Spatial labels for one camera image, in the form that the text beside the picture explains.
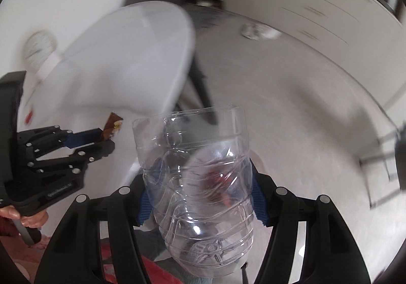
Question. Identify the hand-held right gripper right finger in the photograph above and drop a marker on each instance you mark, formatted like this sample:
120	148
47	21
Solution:
258	204

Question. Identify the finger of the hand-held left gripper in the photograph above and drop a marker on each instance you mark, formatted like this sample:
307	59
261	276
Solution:
98	149
84	137

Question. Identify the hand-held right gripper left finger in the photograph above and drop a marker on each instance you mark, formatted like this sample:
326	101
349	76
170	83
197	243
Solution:
144	208

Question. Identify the brown snack wrapper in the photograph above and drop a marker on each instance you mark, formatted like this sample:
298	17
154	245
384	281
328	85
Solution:
111	124

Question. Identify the clear cut plastic bottle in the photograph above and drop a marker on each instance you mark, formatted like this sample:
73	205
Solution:
196	217

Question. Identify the person's left hand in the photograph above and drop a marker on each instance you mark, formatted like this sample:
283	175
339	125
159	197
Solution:
35	220

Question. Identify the grey cloth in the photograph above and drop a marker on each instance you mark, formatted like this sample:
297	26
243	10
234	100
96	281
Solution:
150	244

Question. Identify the black table leg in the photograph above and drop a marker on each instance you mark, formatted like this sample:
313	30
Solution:
201	87

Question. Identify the white cloth bundle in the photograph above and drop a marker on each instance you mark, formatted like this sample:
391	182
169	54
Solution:
260	31

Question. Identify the white cabinet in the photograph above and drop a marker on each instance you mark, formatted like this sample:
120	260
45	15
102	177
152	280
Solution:
333	2

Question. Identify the round wall clock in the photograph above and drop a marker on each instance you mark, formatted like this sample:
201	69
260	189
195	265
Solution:
39	49

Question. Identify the metal frame stand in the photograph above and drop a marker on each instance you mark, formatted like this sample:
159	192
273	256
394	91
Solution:
401	160

